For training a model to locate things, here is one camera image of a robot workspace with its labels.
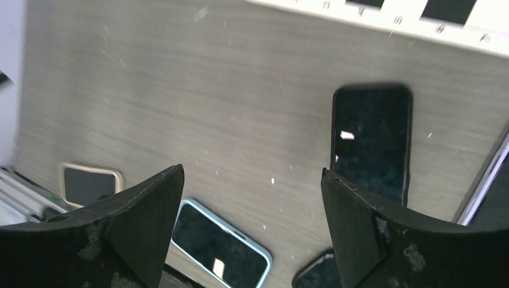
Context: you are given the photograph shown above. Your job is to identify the phone in black case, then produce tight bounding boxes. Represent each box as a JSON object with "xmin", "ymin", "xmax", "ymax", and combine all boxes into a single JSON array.
[{"xmin": 292, "ymin": 248, "xmax": 343, "ymax": 288}]

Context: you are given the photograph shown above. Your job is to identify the aluminium front rail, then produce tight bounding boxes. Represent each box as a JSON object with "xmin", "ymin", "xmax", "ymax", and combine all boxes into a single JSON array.
[{"xmin": 1, "ymin": 167, "xmax": 76, "ymax": 226}]

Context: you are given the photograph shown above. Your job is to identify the phone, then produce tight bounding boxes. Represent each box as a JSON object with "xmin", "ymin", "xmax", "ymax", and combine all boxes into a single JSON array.
[
  {"xmin": 171, "ymin": 198, "xmax": 273, "ymax": 288},
  {"xmin": 59, "ymin": 163, "xmax": 125, "ymax": 208},
  {"xmin": 330, "ymin": 82, "xmax": 413, "ymax": 206},
  {"xmin": 453, "ymin": 124, "xmax": 508, "ymax": 230},
  {"xmin": 292, "ymin": 248, "xmax": 343, "ymax": 288}
]

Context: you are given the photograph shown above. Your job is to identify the phone in lilac case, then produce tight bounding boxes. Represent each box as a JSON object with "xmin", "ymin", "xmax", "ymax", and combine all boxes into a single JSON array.
[{"xmin": 453, "ymin": 124, "xmax": 508, "ymax": 230}]

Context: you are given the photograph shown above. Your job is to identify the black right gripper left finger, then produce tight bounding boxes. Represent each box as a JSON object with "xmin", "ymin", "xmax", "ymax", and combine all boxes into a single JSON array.
[{"xmin": 1, "ymin": 164, "xmax": 184, "ymax": 287}]

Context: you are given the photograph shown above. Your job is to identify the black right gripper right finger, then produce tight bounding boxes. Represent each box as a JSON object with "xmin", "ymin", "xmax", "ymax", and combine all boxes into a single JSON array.
[{"xmin": 321, "ymin": 169, "xmax": 508, "ymax": 287}]

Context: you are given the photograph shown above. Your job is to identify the black white chessboard mat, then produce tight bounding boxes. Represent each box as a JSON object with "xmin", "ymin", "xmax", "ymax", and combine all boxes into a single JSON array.
[{"xmin": 255, "ymin": 0, "xmax": 508, "ymax": 58}]

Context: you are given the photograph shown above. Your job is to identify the phone in beige case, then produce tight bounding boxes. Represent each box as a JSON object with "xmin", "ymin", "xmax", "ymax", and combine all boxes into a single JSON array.
[{"xmin": 59, "ymin": 163, "xmax": 125, "ymax": 208}]

